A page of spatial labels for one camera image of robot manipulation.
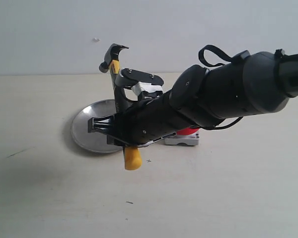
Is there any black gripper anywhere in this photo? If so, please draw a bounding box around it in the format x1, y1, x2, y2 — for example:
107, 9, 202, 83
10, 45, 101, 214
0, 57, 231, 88
88, 93, 195, 146

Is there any round stainless steel plate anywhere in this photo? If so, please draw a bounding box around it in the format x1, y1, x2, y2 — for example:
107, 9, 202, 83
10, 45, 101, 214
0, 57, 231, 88
70, 99, 125, 154

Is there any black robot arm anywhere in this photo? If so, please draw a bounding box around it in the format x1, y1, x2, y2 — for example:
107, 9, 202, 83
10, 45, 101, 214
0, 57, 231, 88
87, 49, 298, 146

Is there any red dome push button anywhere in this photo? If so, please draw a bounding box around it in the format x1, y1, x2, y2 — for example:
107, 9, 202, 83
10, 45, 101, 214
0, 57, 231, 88
164, 128, 200, 146

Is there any black and yellow claw hammer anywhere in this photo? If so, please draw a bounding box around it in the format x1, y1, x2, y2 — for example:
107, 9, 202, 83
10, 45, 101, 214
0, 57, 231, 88
99, 43, 142, 171

